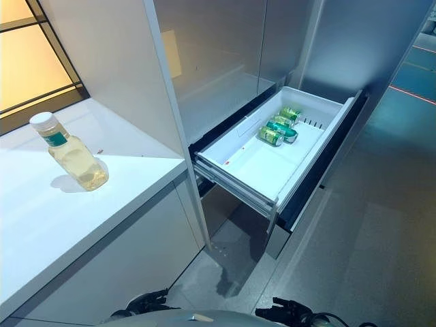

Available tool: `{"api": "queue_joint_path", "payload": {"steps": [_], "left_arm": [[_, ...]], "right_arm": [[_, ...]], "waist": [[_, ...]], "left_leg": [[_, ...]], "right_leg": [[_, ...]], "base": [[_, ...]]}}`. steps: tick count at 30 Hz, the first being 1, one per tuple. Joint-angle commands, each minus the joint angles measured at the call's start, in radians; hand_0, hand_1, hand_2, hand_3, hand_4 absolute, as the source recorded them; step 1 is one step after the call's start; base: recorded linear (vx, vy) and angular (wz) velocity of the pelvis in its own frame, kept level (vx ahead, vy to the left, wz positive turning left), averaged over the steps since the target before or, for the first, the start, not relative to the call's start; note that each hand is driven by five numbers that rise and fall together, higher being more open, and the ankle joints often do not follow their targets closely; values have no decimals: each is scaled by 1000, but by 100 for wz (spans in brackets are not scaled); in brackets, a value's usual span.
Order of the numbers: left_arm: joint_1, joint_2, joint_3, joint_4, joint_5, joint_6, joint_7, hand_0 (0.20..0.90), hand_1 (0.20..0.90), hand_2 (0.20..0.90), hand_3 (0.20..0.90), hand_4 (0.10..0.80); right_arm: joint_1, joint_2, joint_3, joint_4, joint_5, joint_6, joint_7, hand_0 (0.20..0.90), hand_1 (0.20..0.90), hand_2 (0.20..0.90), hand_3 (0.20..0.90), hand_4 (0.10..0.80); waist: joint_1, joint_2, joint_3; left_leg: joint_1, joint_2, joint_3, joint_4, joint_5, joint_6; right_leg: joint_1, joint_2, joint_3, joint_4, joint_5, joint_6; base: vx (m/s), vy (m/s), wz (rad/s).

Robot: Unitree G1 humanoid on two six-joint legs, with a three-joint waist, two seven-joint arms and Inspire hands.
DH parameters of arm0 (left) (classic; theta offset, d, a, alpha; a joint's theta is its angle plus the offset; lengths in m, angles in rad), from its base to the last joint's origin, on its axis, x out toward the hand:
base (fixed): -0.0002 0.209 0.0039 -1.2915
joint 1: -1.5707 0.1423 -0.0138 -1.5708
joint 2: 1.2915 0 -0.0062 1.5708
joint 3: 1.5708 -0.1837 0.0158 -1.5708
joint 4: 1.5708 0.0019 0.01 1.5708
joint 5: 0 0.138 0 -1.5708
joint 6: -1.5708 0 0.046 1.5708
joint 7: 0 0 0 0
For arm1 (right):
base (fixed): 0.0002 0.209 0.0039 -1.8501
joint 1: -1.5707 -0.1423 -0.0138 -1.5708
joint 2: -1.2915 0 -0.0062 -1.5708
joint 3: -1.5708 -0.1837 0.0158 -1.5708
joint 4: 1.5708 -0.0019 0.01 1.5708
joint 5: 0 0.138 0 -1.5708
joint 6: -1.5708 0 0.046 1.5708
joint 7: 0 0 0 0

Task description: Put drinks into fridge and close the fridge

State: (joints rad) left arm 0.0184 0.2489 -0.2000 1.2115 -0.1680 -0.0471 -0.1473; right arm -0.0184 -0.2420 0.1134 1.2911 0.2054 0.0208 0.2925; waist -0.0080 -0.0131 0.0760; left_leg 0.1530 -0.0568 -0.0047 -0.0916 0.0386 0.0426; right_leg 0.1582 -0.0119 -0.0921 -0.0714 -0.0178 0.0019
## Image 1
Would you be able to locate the teal drink can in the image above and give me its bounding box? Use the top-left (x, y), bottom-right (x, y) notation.
top-left (265, 121), bottom-right (300, 144)

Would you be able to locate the grey robot torso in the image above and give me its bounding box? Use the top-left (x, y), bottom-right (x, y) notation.
top-left (105, 309), bottom-right (270, 327)

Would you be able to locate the tea bottle with white cap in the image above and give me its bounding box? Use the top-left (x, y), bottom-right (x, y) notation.
top-left (29, 112), bottom-right (110, 192)

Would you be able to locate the light green drink can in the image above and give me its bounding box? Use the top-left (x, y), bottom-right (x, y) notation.
top-left (258, 125), bottom-right (285, 147)
top-left (279, 106), bottom-right (303, 124)
top-left (271, 114), bottom-right (296, 129)

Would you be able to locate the stainless steel fridge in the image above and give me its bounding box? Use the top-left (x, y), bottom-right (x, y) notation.
top-left (142, 0), bottom-right (435, 262)

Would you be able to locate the white tall side panel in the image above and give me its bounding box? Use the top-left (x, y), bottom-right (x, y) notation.
top-left (39, 0), bottom-right (187, 161)

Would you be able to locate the black framed glowing window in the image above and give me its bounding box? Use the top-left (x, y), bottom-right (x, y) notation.
top-left (0, 0), bottom-right (93, 127)

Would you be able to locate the white counter cabinet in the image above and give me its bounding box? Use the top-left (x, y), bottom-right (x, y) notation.
top-left (0, 97), bottom-right (205, 327)

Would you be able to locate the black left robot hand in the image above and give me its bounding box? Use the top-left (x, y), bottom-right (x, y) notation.
top-left (110, 287), bottom-right (182, 317)

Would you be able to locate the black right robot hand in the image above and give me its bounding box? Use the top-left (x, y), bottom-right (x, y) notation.
top-left (254, 296), bottom-right (315, 327)

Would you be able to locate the white fridge drawer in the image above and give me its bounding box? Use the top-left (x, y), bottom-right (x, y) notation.
top-left (189, 85), bottom-right (372, 262)

